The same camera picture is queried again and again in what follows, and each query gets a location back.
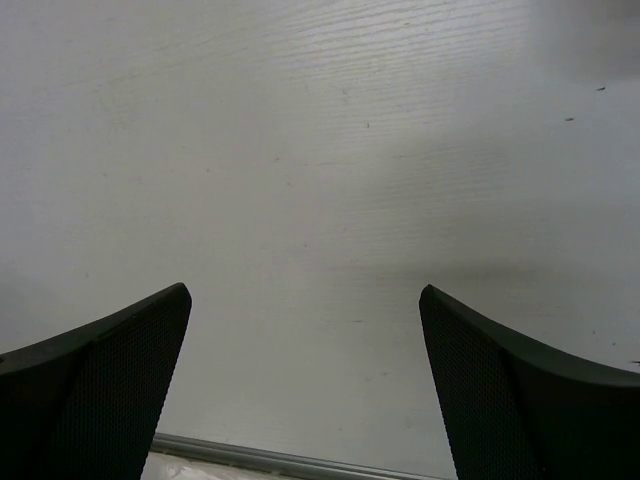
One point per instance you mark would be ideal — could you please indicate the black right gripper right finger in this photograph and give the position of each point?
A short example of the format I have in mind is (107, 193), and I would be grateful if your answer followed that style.
(516, 408)

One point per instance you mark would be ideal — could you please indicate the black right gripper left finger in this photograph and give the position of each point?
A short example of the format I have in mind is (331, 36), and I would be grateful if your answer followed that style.
(85, 404)

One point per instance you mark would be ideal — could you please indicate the aluminium table edge rail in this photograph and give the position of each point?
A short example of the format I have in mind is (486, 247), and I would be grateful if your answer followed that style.
(263, 461)

